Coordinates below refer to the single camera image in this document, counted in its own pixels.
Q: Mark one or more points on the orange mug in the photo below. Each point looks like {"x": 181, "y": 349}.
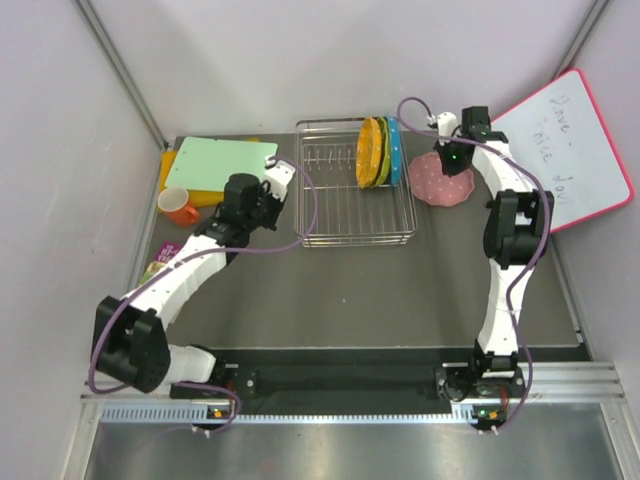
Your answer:
{"x": 174, "y": 203}

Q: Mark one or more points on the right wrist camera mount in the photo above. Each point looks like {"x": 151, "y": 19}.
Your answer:
{"x": 444, "y": 124}

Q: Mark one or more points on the light green cutting board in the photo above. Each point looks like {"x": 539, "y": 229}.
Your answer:
{"x": 220, "y": 160}

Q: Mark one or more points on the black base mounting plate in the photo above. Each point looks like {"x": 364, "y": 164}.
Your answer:
{"x": 341, "y": 381}

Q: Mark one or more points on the green polka dot plate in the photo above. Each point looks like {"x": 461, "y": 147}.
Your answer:
{"x": 385, "y": 156}

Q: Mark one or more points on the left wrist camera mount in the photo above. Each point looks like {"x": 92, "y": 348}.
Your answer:
{"x": 278, "y": 174}

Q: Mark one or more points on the metal wire dish rack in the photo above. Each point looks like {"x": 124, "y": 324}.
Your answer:
{"x": 334, "y": 211}

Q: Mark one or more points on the blue polka dot plate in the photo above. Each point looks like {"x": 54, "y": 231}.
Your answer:
{"x": 395, "y": 150}

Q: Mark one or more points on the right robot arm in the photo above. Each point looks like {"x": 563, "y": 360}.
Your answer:
{"x": 514, "y": 238}

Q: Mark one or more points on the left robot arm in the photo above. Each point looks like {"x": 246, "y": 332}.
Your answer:
{"x": 130, "y": 343}

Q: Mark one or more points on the orange polka dot plate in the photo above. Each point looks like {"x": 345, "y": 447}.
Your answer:
{"x": 368, "y": 152}

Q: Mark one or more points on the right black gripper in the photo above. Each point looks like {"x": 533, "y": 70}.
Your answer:
{"x": 448, "y": 170}

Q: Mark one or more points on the pink polka dot plate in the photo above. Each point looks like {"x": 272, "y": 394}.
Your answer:
{"x": 430, "y": 185}

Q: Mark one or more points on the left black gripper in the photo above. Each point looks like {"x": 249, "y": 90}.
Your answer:
{"x": 264, "y": 190}

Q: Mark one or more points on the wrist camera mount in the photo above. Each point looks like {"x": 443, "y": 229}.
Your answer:
{"x": 444, "y": 124}
{"x": 278, "y": 174}

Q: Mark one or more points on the pink framed whiteboard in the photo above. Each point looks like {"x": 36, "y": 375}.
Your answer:
{"x": 559, "y": 135}

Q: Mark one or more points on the treehouse paperback book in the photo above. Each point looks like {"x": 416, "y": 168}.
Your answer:
{"x": 163, "y": 255}

